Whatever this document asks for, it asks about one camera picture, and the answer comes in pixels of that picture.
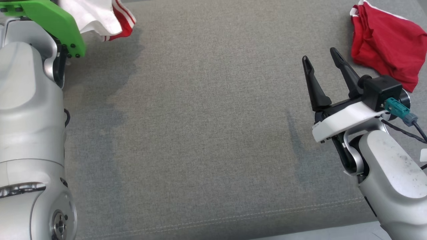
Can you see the grey fabric sofa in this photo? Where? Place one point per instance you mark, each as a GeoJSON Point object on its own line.
{"type": "Point", "coordinates": [200, 133]}

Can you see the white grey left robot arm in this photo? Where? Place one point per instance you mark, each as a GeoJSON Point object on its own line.
{"type": "Point", "coordinates": [26, 100]}

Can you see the white paper label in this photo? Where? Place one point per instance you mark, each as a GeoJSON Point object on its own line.
{"type": "Point", "coordinates": [423, 155]}

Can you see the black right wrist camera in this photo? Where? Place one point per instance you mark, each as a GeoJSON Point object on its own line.
{"type": "Point", "coordinates": [380, 90]}

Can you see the red shorts white stripe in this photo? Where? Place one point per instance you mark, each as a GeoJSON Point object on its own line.
{"type": "Point", "coordinates": [390, 46]}

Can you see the teal right camera connector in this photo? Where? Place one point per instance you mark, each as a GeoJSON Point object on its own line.
{"type": "Point", "coordinates": [397, 109]}

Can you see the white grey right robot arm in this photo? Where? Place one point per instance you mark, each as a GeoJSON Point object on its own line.
{"type": "Point", "coordinates": [390, 173]}

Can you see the red Bulls jersey white sleeves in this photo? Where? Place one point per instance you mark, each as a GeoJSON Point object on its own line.
{"type": "Point", "coordinates": [93, 15]}

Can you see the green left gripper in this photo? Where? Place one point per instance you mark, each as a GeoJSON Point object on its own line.
{"type": "Point", "coordinates": [50, 16]}

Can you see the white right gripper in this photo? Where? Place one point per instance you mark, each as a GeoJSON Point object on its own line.
{"type": "Point", "coordinates": [343, 120]}

